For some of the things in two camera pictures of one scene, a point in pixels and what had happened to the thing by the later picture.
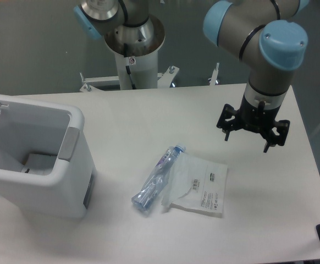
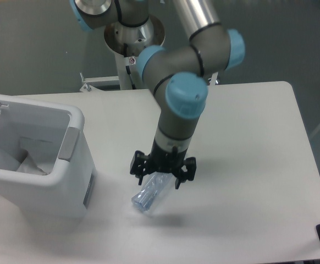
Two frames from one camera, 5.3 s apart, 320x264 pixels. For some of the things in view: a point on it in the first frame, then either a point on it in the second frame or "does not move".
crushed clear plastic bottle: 157,180 does not move
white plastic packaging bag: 196,185 → 22,154
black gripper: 258,113 → 163,161
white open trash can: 38,158 does not move
